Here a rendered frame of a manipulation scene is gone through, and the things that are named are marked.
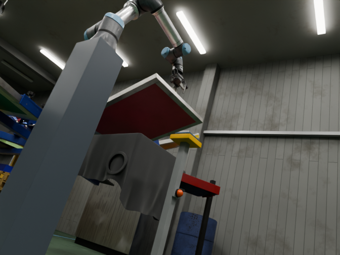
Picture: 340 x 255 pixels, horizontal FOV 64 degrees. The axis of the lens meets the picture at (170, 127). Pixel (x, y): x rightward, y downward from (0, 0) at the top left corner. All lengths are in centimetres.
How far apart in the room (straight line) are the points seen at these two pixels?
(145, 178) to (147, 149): 17
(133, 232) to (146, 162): 305
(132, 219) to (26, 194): 362
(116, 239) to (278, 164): 310
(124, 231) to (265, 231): 233
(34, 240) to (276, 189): 444
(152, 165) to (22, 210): 81
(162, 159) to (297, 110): 432
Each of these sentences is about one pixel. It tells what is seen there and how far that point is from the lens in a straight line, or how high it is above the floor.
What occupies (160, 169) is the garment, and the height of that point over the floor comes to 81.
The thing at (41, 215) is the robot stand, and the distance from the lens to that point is 119.
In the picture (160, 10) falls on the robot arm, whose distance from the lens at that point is 186.
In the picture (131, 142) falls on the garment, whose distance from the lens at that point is 161.
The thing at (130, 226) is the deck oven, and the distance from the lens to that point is 466.
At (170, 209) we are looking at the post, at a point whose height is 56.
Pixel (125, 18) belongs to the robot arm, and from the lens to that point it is 181.
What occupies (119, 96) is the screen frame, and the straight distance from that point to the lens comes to 183.
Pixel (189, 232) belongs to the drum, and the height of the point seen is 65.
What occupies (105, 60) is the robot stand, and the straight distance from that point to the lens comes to 138.
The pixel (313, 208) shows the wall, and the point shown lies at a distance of 503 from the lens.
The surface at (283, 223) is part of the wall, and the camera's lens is 503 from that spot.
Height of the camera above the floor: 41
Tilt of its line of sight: 23 degrees up
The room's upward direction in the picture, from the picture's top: 16 degrees clockwise
